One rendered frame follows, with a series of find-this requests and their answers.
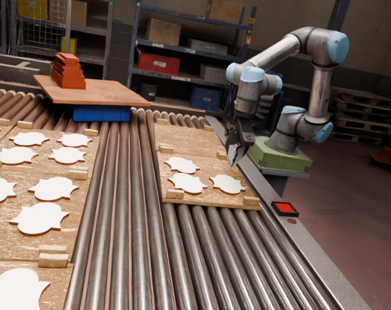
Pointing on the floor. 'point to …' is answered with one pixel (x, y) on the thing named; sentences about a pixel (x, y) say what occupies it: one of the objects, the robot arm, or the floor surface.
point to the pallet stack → (360, 115)
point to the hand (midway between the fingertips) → (232, 164)
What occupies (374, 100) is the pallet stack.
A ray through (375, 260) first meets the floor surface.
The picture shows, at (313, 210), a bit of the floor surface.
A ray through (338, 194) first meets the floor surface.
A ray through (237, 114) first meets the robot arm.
